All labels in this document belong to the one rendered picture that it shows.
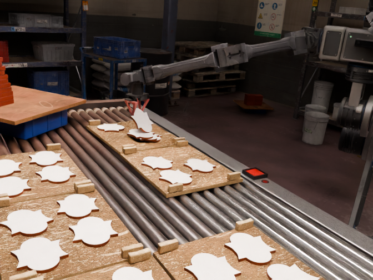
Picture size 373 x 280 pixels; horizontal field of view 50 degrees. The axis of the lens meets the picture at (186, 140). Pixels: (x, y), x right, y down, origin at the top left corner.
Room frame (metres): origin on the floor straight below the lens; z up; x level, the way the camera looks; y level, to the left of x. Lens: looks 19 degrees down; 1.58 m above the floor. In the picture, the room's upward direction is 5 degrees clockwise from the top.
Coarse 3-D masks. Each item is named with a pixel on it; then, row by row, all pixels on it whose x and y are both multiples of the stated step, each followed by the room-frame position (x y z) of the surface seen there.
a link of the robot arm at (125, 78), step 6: (150, 66) 1.82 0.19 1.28; (132, 72) 1.82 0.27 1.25; (138, 72) 1.81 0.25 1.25; (120, 78) 1.79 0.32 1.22; (126, 78) 1.77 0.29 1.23; (132, 78) 1.77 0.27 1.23; (138, 78) 1.80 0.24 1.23; (144, 78) 1.83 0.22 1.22; (126, 84) 1.77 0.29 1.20; (150, 84) 1.81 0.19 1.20
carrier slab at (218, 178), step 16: (128, 160) 1.53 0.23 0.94; (176, 160) 1.57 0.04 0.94; (208, 160) 1.61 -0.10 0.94; (144, 176) 1.40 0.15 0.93; (192, 176) 1.42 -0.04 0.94; (208, 176) 1.44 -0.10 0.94; (224, 176) 1.45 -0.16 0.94; (160, 192) 1.29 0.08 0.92; (176, 192) 1.28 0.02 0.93; (192, 192) 1.31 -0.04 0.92
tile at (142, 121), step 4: (136, 108) 1.87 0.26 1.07; (136, 112) 1.85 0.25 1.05; (140, 112) 1.87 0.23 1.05; (132, 116) 1.81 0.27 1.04; (136, 116) 1.83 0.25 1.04; (140, 116) 1.85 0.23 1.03; (144, 116) 1.87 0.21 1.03; (136, 120) 1.81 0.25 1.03; (140, 120) 1.83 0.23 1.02; (144, 120) 1.85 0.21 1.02; (148, 120) 1.87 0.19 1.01; (136, 124) 1.80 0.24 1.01; (140, 124) 1.81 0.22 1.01; (144, 124) 1.83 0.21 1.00; (148, 124) 1.85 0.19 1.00; (140, 128) 1.80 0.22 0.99; (144, 128) 1.81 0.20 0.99; (148, 128) 1.83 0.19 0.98; (148, 132) 1.81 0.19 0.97
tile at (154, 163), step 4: (144, 160) 1.52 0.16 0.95; (148, 160) 1.52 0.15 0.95; (152, 160) 1.53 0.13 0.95; (156, 160) 1.53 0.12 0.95; (160, 160) 1.54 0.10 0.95; (164, 160) 1.54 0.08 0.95; (144, 164) 1.48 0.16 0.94; (148, 164) 1.48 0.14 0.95; (152, 164) 1.48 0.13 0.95; (156, 164) 1.48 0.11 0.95; (160, 164) 1.49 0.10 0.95; (164, 164) 1.49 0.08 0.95; (168, 164) 1.50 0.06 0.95; (152, 168) 1.46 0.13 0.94; (156, 168) 1.46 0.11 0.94; (160, 168) 1.46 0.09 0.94; (164, 168) 1.46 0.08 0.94; (168, 168) 1.47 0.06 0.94
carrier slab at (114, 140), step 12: (96, 132) 1.84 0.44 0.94; (108, 132) 1.86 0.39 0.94; (120, 132) 1.87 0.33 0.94; (156, 132) 1.92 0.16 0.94; (168, 132) 1.94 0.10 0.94; (108, 144) 1.71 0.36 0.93; (120, 144) 1.70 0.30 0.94; (144, 144) 1.73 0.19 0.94; (156, 144) 1.74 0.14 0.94; (168, 144) 1.76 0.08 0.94
